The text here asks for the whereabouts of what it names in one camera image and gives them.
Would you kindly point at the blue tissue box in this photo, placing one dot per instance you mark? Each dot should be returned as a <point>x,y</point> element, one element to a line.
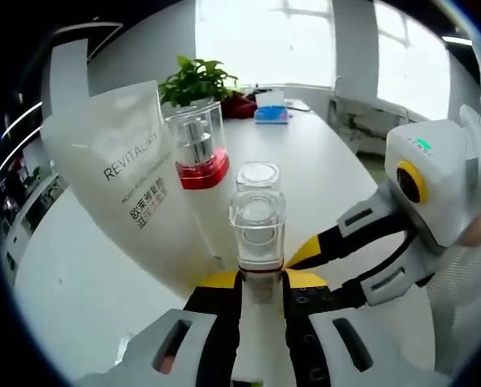
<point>270,115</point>

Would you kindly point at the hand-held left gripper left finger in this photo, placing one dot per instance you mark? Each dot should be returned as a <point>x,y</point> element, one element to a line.
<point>208,342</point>

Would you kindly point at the dark red pot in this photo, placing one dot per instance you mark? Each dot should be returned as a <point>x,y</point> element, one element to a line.
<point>242,106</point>

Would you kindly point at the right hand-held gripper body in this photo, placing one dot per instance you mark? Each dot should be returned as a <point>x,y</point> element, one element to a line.
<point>445,181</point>

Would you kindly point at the large white skincare tube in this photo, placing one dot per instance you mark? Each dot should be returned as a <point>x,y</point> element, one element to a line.
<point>103,161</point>

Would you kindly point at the tall white pump skincare bottle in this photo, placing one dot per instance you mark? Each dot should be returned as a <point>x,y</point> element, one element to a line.
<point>208,225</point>

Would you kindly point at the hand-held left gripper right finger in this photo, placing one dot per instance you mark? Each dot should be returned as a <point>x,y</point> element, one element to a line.
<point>308,342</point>

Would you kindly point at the green potted plant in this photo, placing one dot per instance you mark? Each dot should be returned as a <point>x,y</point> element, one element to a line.
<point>196,80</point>

